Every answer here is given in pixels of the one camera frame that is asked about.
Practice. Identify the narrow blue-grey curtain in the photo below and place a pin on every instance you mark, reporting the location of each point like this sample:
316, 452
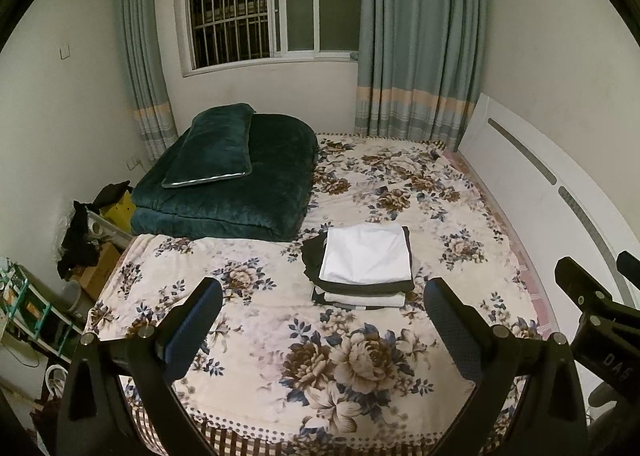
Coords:
145, 60

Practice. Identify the wall socket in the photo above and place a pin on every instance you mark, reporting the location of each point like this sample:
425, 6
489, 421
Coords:
132, 164

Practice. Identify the cardboard box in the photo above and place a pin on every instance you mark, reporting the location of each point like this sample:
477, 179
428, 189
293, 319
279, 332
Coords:
97, 271

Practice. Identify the dark green pillow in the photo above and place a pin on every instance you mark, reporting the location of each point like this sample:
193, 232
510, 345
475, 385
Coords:
210, 150

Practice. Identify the white headboard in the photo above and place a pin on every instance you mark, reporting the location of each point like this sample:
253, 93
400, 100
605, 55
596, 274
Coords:
530, 196

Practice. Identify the barred window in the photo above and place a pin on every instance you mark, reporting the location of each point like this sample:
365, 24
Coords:
260, 0

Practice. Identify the green rack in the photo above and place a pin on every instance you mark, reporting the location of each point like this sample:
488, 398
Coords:
30, 306

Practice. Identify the white t-shirt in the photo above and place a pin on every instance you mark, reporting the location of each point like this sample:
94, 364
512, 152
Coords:
365, 256

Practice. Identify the white folded garment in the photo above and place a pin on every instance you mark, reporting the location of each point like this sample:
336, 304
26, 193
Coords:
350, 300

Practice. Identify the white metal rack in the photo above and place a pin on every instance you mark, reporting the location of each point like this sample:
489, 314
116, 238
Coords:
110, 228

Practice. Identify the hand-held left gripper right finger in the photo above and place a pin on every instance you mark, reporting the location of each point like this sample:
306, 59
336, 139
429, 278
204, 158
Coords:
450, 327

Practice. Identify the stack of dark clothes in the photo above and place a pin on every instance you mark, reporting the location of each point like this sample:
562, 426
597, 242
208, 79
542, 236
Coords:
310, 256

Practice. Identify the dark green quilt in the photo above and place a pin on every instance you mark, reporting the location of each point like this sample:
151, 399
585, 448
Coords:
260, 186

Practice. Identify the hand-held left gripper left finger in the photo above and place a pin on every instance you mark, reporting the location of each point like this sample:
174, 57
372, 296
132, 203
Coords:
192, 327

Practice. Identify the floral bed sheet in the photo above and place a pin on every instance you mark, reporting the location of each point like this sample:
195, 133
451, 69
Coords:
280, 336

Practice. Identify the grey bucket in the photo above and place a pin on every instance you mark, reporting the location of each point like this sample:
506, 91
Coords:
72, 298

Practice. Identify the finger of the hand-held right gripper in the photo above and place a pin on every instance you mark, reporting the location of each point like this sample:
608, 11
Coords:
629, 266
580, 281

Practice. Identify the wide blue-grey curtain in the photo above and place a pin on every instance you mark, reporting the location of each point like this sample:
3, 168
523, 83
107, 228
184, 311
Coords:
420, 45

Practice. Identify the dark cloth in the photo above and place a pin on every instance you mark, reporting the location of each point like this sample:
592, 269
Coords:
112, 193

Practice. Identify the black clothes pile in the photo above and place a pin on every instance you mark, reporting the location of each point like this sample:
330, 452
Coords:
77, 241

